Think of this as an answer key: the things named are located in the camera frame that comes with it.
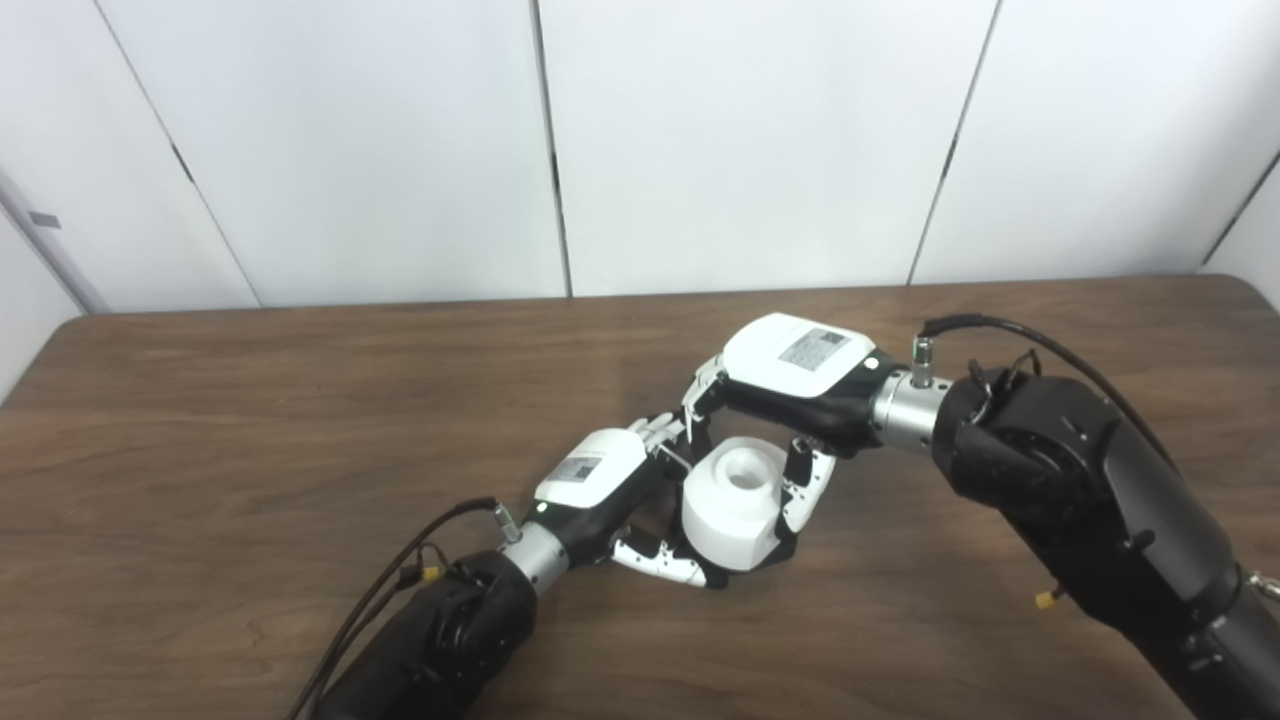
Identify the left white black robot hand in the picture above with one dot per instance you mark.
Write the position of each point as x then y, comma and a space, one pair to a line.
590, 475

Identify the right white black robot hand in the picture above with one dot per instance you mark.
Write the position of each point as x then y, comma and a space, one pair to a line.
800, 370

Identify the round white plastic piece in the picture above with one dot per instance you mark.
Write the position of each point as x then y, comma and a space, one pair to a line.
735, 520

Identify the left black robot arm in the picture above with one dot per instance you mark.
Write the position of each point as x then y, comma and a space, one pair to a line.
450, 640

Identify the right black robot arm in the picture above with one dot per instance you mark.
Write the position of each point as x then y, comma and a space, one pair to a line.
1080, 480

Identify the small grey wall label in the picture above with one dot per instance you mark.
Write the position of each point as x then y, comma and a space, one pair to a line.
44, 220

